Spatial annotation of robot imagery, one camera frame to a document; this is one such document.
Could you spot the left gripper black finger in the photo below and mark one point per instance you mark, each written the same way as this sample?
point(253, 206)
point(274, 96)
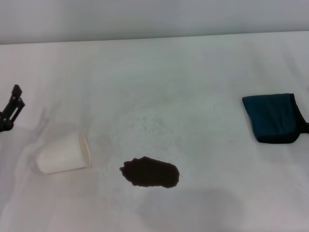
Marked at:
point(15, 93)

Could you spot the white paper cup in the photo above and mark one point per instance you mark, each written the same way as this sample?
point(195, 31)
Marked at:
point(60, 154)

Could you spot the blue rag with black edge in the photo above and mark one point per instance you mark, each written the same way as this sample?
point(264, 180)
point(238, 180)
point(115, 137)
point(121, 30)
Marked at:
point(270, 116)

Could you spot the black water stain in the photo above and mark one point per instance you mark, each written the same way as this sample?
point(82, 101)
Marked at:
point(149, 172)

